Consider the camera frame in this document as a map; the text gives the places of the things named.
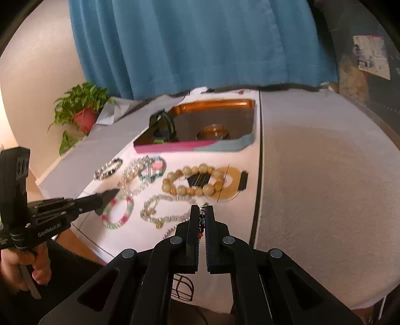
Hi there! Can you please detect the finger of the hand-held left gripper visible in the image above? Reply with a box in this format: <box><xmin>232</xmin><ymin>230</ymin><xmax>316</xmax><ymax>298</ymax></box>
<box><xmin>75</xmin><ymin>188</ymin><xmax>120</xmax><ymax>210</ymax></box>
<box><xmin>78</xmin><ymin>203</ymin><xmax>109</xmax><ymax>216</ymax></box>

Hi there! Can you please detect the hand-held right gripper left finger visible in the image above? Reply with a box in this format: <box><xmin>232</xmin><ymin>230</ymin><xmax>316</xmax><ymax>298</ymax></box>
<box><xmin>37</xmin><ymin>204</ymin><xmax>201</xmax><ymax>325</ymax></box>

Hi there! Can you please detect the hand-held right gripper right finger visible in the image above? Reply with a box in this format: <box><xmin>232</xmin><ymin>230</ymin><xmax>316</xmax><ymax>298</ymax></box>
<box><xmin>204</xmin><ymin>204</ymin><xmax>365</xmax><ymax>325</ymax></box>

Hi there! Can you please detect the small dark bead bracelet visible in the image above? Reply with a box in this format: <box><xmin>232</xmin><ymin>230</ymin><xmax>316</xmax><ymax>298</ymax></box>
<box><xmin>198</xmin><ymin>202</ymin><xmax>208</xmax><ymax>241</ymax></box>

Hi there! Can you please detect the pearl and gold bracelet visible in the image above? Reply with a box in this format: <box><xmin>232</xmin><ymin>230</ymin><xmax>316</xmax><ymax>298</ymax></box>
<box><xmin>162</xmin><ymin>222</ymin><xmax>183</xmax><ymax>241</ymax></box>

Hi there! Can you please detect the pink and green bead bracelet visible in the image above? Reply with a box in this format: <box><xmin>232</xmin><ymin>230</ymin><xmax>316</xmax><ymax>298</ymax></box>
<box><xmin>101</xmin><ymin>191</ymin><xmax>135</xmax><ymax>231</ymax></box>

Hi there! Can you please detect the black and white bead bracelet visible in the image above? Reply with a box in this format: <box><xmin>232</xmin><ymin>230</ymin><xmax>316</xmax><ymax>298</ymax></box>
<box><xmin>94</xmin><ymin>158</ymin><xmax>123</xmax><ymax>181</ymax></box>

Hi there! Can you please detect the clear crystal bead bracelet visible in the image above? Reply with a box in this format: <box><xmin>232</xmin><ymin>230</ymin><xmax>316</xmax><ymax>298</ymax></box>
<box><xmin>118</xmin><ymin>158</ymin><xmax>151</xmax><ymax>197</ymax></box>

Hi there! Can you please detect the clear round bead bracelet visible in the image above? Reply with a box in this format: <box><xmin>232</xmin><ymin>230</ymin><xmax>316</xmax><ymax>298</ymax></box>
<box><xmin>139</xmin><ymin>194</ymin><xmax>192</xmax><ymax>230</ymax></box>

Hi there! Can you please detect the large yellow bead bracelet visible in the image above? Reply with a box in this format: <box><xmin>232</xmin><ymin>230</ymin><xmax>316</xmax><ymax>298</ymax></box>
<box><xmin>161</xmin><ymin>163</ymin><xmax>226</xmax><ymax>198</ymax></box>

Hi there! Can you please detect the green and pink flower bracelet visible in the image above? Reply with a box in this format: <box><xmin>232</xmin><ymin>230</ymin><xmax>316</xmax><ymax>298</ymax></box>
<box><xmin>138</xmin><ymin>155</ymin><xmax>167</xmax><ymax>184</ymax></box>

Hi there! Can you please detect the pink and blue tin tray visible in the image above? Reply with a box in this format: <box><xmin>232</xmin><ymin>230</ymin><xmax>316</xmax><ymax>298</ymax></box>
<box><xmin>133</xmin><ymin>99</ymin><xmax>257</xmax><ymax>154</ymax></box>

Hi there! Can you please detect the person's left hand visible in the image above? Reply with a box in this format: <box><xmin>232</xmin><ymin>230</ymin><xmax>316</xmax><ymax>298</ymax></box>
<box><xmin>0</xmin><ymin>242</ymin><xmax>52</xmax><ymax>293</ymax></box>

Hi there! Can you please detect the white printed cloth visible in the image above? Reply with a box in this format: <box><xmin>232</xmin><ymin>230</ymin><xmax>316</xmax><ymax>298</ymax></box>
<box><xmin>70</xmin><ymin>87</ymin><xmax>264</xmax><ymax>315</ymax></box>

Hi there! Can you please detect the person's dark clothing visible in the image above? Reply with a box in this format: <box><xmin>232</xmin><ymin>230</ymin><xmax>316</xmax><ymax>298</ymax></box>
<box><xmin>0</xmin><ymin>240</ymin><xmax>110</xmax><ymax>325</ymax></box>

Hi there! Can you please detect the black and green watch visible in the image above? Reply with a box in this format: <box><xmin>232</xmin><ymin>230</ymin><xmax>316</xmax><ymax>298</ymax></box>
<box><xmin>148</xmin><ymin>109</ymin><xmax>179</xmax><ymax>144</ymax></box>

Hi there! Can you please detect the potted green plant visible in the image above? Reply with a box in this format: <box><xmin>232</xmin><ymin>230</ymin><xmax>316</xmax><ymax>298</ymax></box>
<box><xmin>47</xmin><ymin>82</ymin><xmax>117</xmax><ymax>156</ymax></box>

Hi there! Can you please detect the gold bangle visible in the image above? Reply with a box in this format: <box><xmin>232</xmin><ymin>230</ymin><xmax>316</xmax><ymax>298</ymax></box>
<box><xmin>196</xmin><ymin>124</ymin><xmax>231</xmax><ymax>141</ymax></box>

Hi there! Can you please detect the grey textured cloth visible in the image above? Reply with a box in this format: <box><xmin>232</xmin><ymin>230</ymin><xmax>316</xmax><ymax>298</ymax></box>
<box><xmin>37</xmin><ymin>88</ymin><xmax>400</xmax><ymax>311</ymax></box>

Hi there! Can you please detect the blue curtain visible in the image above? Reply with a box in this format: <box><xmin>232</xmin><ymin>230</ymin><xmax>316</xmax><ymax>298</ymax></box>
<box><xmin>68</xmin><ymin>0</ymin><xmax>340</xmax><ymax>101</ymax></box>

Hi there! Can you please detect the wall poster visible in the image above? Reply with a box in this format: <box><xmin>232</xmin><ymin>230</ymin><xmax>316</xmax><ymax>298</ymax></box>
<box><xmin>352</xmin><ymin>35</ymin><xmax>392</xmax><ymax>81</ymax></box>

